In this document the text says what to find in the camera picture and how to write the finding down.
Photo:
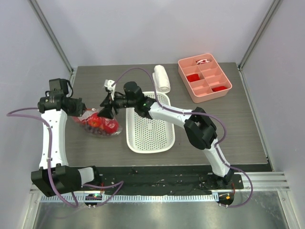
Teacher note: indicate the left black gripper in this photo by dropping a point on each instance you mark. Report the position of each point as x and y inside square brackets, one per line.
[80, 107]

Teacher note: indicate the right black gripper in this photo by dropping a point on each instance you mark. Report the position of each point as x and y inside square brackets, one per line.
[108, 103]

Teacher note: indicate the clear zip top bag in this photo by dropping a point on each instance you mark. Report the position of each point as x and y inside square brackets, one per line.
[98, 132]

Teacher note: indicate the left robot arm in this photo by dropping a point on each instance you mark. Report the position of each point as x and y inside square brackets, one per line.
[54, 175]

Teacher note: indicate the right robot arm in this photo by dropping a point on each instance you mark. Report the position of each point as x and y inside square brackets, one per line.
[198, 125]

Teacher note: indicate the red fake apple right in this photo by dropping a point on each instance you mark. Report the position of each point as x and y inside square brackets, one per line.
[110, 126]

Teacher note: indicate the white perforated plastic basket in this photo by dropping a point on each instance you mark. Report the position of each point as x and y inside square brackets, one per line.
[146, 136]

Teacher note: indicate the rolled white towel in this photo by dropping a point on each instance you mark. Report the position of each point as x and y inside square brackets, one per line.
[161, 79]

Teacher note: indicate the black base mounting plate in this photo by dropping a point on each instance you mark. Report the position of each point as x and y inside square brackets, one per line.
[166, 180]

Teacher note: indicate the red block in tray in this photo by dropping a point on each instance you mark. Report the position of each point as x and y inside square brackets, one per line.
[193, 77]

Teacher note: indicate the pink compartment organizer tray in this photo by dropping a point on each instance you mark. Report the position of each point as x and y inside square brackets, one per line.
[211, 75]

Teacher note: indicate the red white item in tray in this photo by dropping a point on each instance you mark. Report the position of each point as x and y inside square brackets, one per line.
[202, 61]

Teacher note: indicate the red block tray front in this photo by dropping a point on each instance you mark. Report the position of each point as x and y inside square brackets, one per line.
[219, 88]

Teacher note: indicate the white slotted cable duct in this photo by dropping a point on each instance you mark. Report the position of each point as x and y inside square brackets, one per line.
[93, 197]

